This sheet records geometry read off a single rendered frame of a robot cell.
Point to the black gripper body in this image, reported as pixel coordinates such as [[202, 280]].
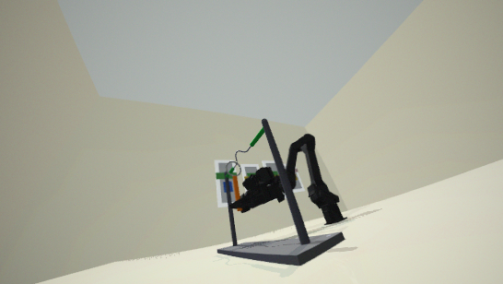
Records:
[[263, 195]]

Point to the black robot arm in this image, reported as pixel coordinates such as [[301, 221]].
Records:
[[318, 191]]

